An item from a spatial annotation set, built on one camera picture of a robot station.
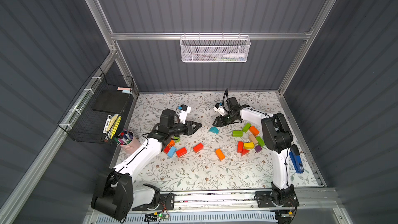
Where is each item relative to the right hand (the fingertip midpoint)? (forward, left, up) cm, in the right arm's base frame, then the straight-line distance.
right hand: (217, 123), depth 99 cm
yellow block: (-14, -18, -2) cm, 23 cm away
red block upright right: (-15, -13, -3) cm, 20 cm away
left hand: (-13, +11, +18) cm, 25 cm away
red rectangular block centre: (-16, +12, -2) cm, 20 cm away
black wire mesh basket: (0, +60, +27) cm, 66 cm away
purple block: (-18, -22, +2) cm, 28 cm away
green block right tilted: (-3, -19, -1) cm, 19 cm away
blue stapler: (-23, -43, -1) cm, 49 cm away
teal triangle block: (-4, +2, -1) cm, 5 cm away
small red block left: (-18, +30, -1) cm, 35 cm away
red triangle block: (-18, -15, -2) cm, 24 cm away
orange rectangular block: (-20, -1, -3) cm, 20 cm away
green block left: (-21, +21, +16) cm, 34 cm away
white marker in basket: (+29, -10, +31) cm, 44 cm away
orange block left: (-14, +27, -1) cm, 31 cm away
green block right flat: (-5, -13, -4) cm, 15 cm away
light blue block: (-19, +27, -1) cm, 33 cm away
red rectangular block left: (-19, +21, -1) cm, 29 cm away
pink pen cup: (-18, +49, +8) cm, 53 cm away
